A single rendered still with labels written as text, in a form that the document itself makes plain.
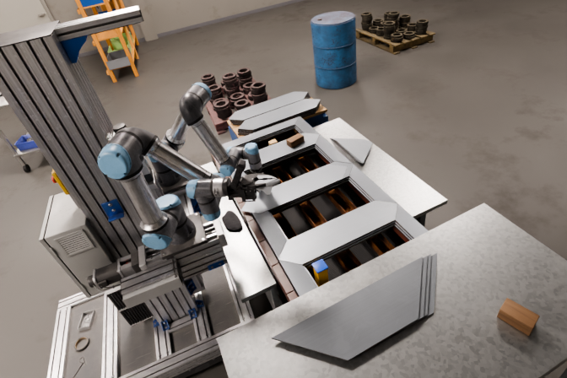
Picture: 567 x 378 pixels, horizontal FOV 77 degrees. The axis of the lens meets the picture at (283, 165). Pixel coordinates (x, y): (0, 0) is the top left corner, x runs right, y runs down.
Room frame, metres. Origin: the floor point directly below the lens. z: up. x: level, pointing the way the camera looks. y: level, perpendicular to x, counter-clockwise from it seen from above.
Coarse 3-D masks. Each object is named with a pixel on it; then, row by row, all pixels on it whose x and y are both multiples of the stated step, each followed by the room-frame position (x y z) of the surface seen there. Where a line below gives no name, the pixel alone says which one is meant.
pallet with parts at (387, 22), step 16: (368, 16) 6.39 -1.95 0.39; (384, 16) 6.62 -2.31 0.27; (400, 16) 6.20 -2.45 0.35; (368, 32) 6.29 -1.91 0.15; (384, 32) 5.82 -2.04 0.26; (400, 32) 5.84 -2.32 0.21; (416, 32) 5.76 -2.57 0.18; (432, 32) 5.72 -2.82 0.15; (384, 48) 5.74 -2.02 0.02; (400, 48) 5.53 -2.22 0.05
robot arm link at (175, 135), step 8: (192, 88) 1.76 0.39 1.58; (200, 88) 1.76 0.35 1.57; (208, 88) 1.80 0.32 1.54; (200, 96) 1.71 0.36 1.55; (208, 96) 1.77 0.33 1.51; (176, 120) 1.81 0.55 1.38; (176, 128) 1.80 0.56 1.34; (184, 128) 1.79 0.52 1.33; (168, 136) 1.83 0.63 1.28; (176, 136) 1.81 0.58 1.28; (184, 136) 1.84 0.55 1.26; (176, 144) 1.81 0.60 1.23
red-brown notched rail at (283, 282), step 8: (216, 160) 2.16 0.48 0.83; (240, 200) 1.68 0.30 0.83; (240, 208) 1.60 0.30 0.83; (248, 216) 1.52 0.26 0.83; (248, 224) 1.49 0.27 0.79; (256, 224) 1.44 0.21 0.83; (256, 232) 1.38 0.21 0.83; (256, 240) 1.35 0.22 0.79; (264, 240) 1.31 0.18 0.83; (264, 248) 1.26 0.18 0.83; (272, 256) 1.20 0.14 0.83; (272, 264) 1.15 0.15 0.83; (280, 272) 1.09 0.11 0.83; (280, 280) 1.05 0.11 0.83; (288, 280) 1.04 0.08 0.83; (288, 288) 1.00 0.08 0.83; (288, 296) 0.95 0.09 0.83; (296, 296) 0.94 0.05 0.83
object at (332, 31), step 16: (320, 16) 5.05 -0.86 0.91; (336, 16) 4.91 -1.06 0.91; (352, 16) 4.78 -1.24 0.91; (320, 32) 4.69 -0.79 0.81; (336, 32) 4.59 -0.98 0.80; (352, 32) 4.67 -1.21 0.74; (320, 48) 4.69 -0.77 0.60; (336, 48) 4.59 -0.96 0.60; (352, 48) 4.66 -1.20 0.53; (320, 64) 4.72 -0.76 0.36; (336, 64) 4.59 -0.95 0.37; (352, 64) 4.65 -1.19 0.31; (320, 80) 4.75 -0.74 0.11; (336, 80) 4.60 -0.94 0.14; (352, 80) 4.65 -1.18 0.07
